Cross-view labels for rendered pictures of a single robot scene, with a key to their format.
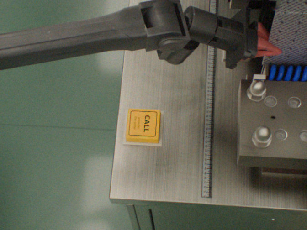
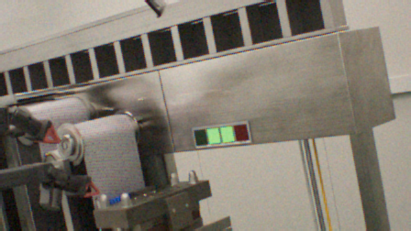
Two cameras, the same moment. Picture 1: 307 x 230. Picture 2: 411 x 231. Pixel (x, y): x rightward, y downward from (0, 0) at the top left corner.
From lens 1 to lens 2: 2.05 m
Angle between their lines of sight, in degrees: 74
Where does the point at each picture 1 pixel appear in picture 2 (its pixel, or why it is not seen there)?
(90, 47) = (20, 174)
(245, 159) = (129, 215)
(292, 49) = (103, 187)
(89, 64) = not seen: outside the picture
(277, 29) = (90, 170)
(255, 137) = (124, 201)
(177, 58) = (57, 200)
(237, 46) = (80, 181)
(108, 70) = not seen: outside the picture
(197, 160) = not seen: outside the picture
